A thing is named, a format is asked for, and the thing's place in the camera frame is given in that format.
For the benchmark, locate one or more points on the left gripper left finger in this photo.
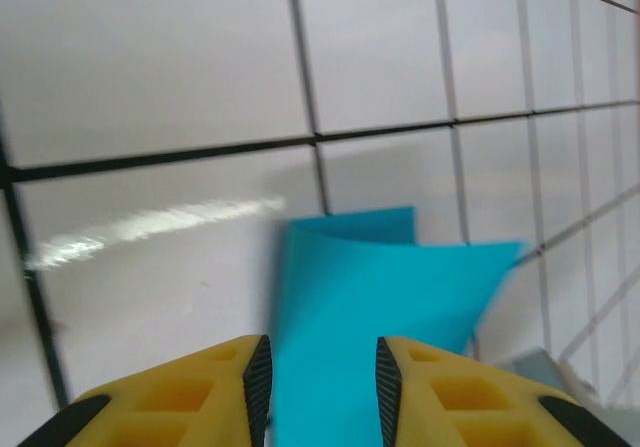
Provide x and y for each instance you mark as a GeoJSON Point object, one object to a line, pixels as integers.
{"type": "Point", "coordinates": [165, 402]}

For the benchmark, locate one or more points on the blue paper sheet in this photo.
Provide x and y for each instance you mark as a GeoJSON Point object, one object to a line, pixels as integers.
{"type": "Point", "coordinates": [350, 307]}

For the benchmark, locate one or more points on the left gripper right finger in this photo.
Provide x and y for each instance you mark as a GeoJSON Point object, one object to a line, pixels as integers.
{"type": "Point", "coordinates": [475, 402]}

